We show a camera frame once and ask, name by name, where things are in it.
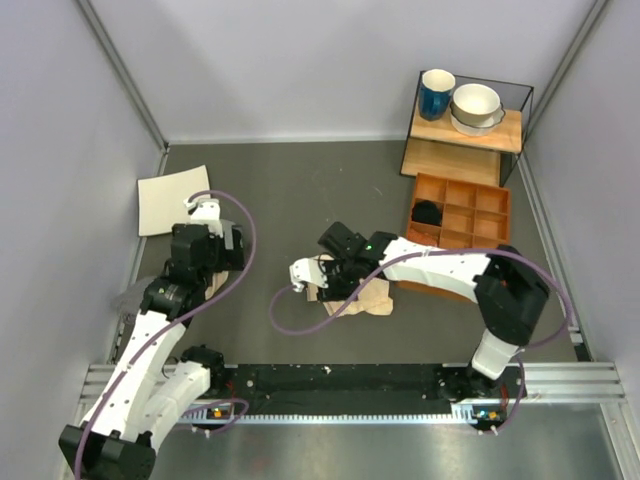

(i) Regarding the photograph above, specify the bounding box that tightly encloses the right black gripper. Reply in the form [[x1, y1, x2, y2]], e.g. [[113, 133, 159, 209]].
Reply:
[[314, 257, 362, 302]]

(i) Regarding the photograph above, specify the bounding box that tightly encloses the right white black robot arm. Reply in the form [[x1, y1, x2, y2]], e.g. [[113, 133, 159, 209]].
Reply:
[[307, 222, 549, 400]]

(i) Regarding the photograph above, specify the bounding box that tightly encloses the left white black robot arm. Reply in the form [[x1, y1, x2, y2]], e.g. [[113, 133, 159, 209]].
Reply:
[[59, 221, 246, 479]]

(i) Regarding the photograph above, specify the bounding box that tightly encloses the black rolled underwear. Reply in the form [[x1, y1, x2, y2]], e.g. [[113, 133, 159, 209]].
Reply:
[[411, 200, 442, 226]]

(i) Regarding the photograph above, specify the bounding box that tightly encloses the grey striped underwear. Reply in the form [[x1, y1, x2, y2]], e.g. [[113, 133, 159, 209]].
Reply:
[[112, 277, 153, 324]]

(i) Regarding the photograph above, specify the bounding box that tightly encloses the white board sheet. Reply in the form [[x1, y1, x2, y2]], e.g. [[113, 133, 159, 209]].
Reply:
[[137, 165, 210, 237]]

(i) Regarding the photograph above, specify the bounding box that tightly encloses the orange wooden divided organizer box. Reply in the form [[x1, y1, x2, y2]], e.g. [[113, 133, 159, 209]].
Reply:
[[397, 172, 512, 304]]

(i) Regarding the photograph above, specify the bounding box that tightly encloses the lower white bowl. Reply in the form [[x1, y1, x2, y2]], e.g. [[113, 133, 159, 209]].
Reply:
[[451, 109, 506, 137]]

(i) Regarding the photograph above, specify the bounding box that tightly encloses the white bowl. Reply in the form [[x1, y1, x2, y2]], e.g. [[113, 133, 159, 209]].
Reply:
[[451, 109, 506, 137], [451, 83, 502, 125]]

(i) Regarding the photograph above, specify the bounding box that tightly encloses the blue mug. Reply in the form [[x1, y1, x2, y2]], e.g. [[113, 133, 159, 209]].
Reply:
[[418, 69, 456, 121]]

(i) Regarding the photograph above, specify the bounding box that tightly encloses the upper white bowl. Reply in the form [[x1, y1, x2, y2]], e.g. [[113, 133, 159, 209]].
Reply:
[[451, 83, 502, 125]]

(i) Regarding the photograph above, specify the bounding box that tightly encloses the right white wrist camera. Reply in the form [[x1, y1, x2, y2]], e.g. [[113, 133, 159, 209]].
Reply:
[[289, 257, 328, 293]]

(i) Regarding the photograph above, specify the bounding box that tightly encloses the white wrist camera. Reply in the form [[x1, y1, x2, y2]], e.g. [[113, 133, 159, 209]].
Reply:
[[184, 198, 223, 237], [289, 257, 328, 293]]

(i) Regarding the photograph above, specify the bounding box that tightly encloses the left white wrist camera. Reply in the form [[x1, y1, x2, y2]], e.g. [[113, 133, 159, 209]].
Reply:
[[184, 198, 223, 237]]

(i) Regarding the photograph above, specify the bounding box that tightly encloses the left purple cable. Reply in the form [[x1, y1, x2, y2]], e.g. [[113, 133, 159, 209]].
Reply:
[[73, 189, 258, 480]]

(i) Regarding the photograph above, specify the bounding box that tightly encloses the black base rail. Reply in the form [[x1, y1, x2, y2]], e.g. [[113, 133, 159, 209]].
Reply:
[[82, 362, 626, 426]]

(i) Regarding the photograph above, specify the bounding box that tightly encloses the black wire wooden shelf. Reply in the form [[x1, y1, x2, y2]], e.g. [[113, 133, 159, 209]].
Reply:
[[399, 75, 535, 187]]

